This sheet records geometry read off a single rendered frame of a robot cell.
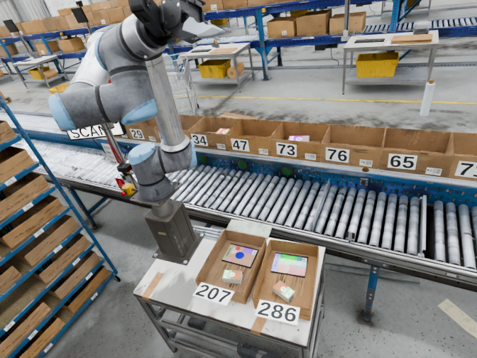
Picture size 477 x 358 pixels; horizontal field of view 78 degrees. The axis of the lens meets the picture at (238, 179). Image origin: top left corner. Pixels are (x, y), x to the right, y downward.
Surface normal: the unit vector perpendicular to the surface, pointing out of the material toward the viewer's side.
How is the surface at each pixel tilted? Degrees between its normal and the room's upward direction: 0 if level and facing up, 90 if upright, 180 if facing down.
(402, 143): 89
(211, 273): 0
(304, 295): 0
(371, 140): 90
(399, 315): 0
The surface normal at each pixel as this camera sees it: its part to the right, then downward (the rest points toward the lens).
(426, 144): -0.45, 0.57
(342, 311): -0.17, -0.79
